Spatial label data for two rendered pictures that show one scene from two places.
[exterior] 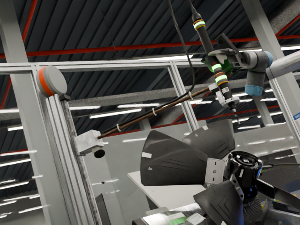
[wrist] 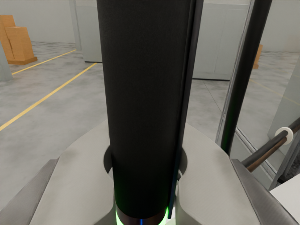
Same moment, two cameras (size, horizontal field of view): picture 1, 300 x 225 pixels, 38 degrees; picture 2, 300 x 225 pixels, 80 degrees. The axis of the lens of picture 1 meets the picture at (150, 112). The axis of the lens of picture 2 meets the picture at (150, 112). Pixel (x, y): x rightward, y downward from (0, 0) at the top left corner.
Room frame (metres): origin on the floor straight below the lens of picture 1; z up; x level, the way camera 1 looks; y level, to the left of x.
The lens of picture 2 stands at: (1.64, -0.36, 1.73)
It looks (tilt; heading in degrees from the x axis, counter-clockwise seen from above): 28 degrees down; 124
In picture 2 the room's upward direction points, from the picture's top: 2 degrees clockwise
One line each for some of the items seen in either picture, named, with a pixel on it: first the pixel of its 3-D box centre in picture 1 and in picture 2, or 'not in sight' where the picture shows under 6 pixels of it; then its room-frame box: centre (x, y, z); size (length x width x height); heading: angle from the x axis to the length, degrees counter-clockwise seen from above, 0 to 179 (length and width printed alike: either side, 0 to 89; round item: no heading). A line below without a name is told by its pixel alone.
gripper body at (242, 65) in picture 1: (233, 61); not in sight; (1.66, -0.39, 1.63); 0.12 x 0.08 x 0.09; 127
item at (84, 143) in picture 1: (88, 142); not in sight; (1.79, 0.29, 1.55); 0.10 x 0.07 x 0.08; 72
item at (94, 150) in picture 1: (99, 152); not in sight; (1.78, 0.26, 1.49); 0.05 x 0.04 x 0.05; 72
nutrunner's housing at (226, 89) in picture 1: (212, 56); not in sight; (1.59, -0.30, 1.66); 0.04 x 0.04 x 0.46
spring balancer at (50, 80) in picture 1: (52, 82); not in sight; (1.82, 0.38, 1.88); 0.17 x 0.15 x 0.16; 127
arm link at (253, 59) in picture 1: (246, 60); not in sight; (1.71, -0.45, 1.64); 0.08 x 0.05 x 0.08; 37
